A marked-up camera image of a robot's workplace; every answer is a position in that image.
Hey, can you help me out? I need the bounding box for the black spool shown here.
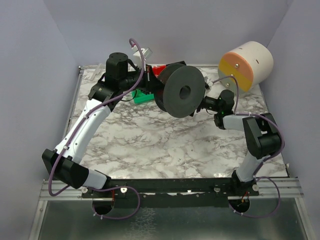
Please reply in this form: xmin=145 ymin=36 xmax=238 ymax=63
xmin=154 ymin=64 xmax=206 ymax=118

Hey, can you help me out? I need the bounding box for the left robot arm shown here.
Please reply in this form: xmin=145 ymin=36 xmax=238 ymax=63
xmin=42 ymin=48 xmax=159 ymax=190

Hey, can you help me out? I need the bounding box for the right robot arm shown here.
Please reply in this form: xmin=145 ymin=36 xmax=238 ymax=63
xmin=196 ymin=90 xmax=285 ymax=186

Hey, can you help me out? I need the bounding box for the red plastic bin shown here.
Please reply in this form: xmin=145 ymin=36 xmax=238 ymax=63
xmin=152 ymin=65 xmax=167 ymax=77

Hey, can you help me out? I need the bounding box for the green plastic bin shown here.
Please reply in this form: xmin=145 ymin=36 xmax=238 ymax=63
xmin=133 ymin=89 xmax=154 ymax=104

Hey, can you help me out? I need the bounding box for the black plastic bin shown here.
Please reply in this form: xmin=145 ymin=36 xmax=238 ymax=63
xmin=171 ymin=60 xmax=187 ymax=66

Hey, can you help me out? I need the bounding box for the large cylinder drum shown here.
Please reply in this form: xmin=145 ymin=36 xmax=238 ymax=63
xmin=217 ymin=41 xmax=274 ymax=94

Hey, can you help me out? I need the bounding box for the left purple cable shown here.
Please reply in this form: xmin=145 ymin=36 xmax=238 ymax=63
xmin=47 ymin=37 xmax=146 ymax=221

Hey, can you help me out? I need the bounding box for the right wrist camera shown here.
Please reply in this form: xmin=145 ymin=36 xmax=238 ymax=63
xmin=204 ymin=76 xmax=213 ymax=91

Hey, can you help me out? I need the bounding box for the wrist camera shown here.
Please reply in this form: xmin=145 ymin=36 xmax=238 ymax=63
xmin=204 ymin=76 xmax=213 ymax=91
xmin=132 ymin=47 xmax=153 ymax=66

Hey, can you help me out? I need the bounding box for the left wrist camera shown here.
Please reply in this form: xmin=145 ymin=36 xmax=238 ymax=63
xmin=132 ymin=47 xmax=153 ymax=66

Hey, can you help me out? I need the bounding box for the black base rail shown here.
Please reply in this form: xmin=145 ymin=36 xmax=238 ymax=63
xmin=82 ymin=177 xmax=259 ymax=209

